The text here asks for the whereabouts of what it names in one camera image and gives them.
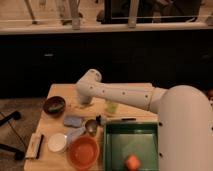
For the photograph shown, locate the yellow banana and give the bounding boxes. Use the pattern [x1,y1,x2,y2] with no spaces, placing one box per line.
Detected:
[74,103,94,109]

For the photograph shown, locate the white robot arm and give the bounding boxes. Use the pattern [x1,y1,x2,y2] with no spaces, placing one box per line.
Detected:
[76,69,213,171]

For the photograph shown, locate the blue sponge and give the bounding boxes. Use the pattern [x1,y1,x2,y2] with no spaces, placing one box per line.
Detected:
[63,116,83,128]

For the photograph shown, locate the green plastic bin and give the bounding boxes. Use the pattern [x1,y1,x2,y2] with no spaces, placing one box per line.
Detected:
[103,122,159,171]

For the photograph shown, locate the dark brown bowl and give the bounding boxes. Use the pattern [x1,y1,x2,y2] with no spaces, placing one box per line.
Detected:
[43,96,66,117]

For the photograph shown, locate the light blue cloth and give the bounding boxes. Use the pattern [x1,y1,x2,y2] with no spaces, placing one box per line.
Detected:
[66,127,85,143]

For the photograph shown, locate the orange plastic bowl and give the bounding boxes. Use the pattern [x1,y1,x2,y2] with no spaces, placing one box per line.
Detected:
[67,135,100,171]

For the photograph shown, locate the orange red cube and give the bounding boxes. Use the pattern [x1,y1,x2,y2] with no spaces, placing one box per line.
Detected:
[125,155,141,171]

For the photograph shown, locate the wooden brush black edge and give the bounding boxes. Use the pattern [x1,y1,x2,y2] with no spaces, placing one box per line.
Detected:
[25,133,44,159]

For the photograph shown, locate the black stand leg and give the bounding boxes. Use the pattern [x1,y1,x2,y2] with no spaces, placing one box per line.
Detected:
[0,111,26,161]

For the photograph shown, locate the metal ladle black handle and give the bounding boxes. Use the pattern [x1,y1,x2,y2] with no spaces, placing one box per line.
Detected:
[85,115,136,136]

